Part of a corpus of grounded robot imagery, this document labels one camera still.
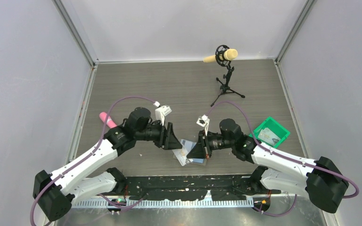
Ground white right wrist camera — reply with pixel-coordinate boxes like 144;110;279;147
196;115;210;127

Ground yellow foam microphone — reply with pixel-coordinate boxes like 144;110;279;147
203;48;238;64

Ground white VIP card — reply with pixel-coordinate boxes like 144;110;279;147
263;138;282;148
173;147;192;166

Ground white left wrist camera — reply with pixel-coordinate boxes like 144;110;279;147
153;101;172;126

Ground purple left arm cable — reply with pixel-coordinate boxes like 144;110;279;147
29;96;161;226

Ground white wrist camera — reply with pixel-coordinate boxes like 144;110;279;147
153;101;172;126
196;115;210;127

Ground black tripod microphone stand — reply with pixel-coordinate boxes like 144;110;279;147
210;45;246;107

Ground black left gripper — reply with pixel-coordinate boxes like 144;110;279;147
135;119;182;150

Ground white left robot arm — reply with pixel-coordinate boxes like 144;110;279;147
33;105;182;222

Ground card inside green bin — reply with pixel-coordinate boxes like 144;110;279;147
258;128;280;141

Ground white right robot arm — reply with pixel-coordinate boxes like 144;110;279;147
187;118;349;213

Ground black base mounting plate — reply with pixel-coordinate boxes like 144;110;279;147
101;175;270;201

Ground aluminium frame rail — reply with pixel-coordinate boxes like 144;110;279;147
47;176;331;210

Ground pink cylindrical toy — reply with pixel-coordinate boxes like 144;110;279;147
99;112;117;129

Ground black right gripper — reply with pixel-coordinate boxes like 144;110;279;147
188;129;235;159

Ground green plastic bin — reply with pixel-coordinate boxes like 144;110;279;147
253;116;290;148

